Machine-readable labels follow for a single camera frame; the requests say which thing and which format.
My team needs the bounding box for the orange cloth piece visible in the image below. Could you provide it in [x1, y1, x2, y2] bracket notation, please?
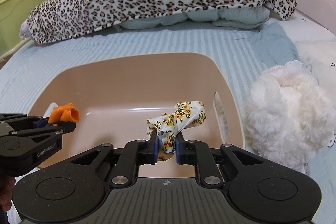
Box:
[48, 103, 80, 124]

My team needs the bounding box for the floral white yellow cloth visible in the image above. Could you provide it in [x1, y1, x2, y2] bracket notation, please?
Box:
[146, 101, 206, 155]

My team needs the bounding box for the beige plastic storage basket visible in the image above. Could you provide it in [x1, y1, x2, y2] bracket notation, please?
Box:
[30, 53, 245, 167]

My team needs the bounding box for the white fluffy plush item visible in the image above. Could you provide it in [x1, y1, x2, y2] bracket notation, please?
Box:
[245, 60, 335, 172]

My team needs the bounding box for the green plastic storage drawer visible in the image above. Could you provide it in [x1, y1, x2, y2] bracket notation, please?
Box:
[1, 0, 44, 59]

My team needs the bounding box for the light blue striped bedsheet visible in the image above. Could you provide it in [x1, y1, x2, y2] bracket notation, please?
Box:
[0, 21, 336, 224]

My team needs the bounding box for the teal quilted pillow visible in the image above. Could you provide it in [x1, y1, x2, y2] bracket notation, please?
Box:
[120, 6, 270, 30]

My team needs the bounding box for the white cartoon print quilt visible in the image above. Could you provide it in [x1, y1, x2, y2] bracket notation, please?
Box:
[278, 12, 335, 78]

